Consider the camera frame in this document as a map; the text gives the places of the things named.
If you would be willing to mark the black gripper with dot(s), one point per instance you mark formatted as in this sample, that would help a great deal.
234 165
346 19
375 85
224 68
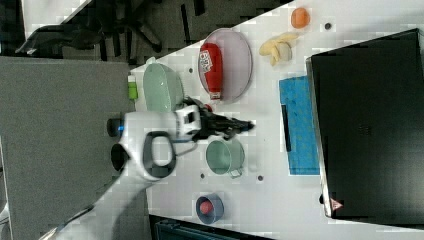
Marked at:
214 125

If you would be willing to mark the black toaster oven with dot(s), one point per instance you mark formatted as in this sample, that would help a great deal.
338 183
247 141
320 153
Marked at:
356 121

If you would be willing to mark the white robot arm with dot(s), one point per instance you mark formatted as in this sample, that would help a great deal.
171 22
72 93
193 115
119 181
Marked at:
148 139

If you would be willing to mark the green metal mug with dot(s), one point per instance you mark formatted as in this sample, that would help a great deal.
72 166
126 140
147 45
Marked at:
226 157

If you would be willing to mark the grey round plate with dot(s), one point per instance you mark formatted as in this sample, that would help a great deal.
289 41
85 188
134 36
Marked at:
237 62

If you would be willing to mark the red plush ketchup bottle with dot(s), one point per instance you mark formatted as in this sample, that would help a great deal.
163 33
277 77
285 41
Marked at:
212 65

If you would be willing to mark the green plastic colander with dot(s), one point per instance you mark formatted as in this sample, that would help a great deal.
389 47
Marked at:
162 86

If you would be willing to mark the toy strawberry in bowl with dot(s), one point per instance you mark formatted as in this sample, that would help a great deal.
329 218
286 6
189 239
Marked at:
206 207

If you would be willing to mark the blue bowl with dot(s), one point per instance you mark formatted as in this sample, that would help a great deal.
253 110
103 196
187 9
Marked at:
218 209

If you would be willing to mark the peeled toy banana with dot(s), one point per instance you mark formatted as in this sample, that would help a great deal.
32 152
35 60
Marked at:
278 48

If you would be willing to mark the lime green block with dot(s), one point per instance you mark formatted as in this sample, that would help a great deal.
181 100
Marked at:
132 87

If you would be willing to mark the black pot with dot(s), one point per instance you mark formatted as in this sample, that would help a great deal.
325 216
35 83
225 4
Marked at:
114 127

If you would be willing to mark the orange toy fruit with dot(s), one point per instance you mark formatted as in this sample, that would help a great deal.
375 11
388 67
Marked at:
300 18

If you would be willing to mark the blue metal frame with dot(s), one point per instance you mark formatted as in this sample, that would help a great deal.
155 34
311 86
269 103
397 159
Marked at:
171 229

